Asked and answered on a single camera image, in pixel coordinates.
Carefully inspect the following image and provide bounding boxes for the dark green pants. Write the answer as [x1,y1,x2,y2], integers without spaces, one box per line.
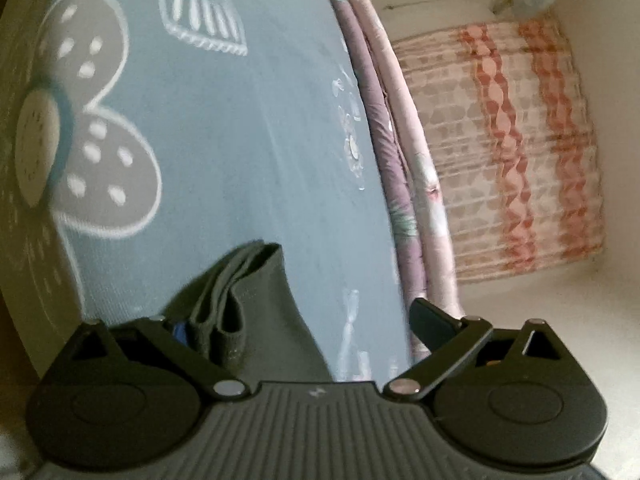
[165,242,333,386]

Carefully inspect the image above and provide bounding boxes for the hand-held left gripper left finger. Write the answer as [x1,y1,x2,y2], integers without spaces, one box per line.
[50,315,248,402]

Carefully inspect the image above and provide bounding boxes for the teal floral bed sheet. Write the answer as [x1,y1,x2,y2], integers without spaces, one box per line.
[0,0,416,386]

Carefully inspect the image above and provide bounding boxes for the pink floral quilt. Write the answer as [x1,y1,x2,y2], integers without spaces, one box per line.
[332,0,463,321]

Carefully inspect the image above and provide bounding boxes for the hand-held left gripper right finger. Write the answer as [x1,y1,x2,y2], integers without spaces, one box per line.
[382,297,576,402]

